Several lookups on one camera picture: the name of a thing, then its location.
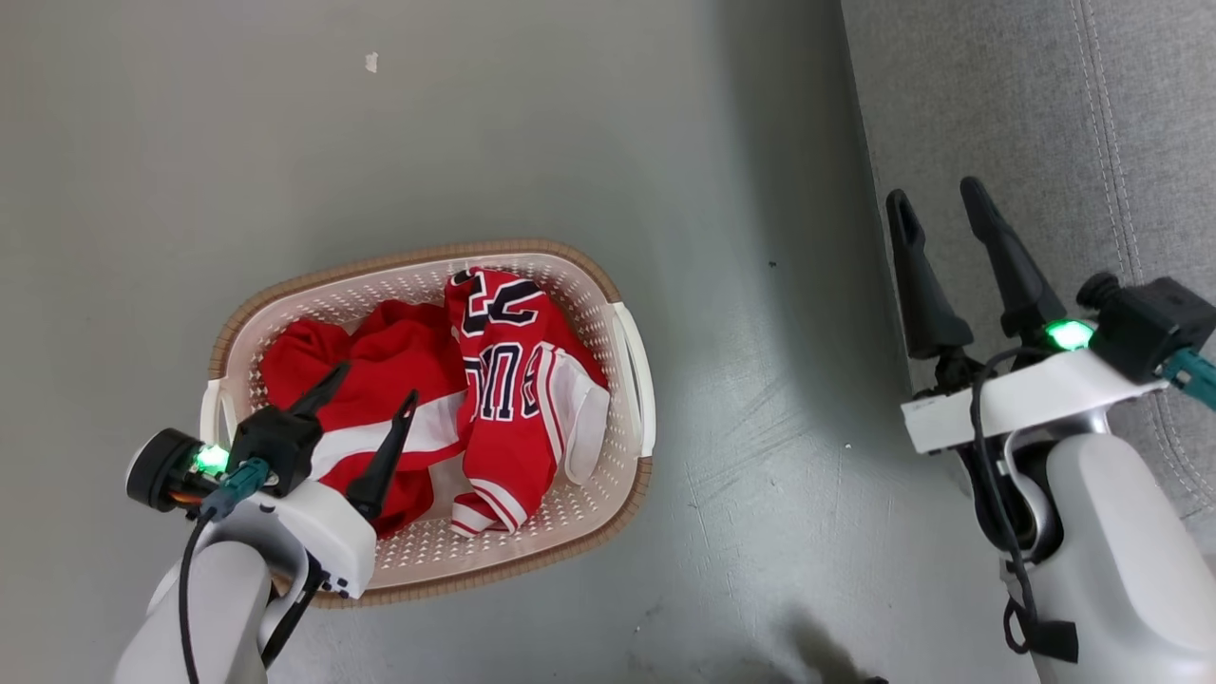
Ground teal camera connector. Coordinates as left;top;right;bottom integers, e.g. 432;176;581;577
1161;348;1216;411
198;458;272;522

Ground teal left camera connector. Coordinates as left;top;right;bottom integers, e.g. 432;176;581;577
198;458;272;522

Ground thin black left camera cable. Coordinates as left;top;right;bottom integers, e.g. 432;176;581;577
178;508;215;684

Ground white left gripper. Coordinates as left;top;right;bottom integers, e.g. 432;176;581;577
220;361;419;601

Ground thin black right gripper cable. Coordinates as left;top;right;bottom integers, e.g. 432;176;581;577
969;347;1079;664

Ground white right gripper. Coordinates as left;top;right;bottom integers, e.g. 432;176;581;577
885;176;1169;455

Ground grey fabric sofa seat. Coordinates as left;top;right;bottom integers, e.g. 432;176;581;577
841;0;1216;561

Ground teal right camera connector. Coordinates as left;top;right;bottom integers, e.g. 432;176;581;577
1161;348;1216;411

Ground red shorts with white stripe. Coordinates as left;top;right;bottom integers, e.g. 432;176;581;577
261;300;471;541

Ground red basketball jersey number 23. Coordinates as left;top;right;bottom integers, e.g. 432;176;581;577
445;268;611;538

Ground white perforated laundry basket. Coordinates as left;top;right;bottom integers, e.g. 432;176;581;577
199;238;656;609

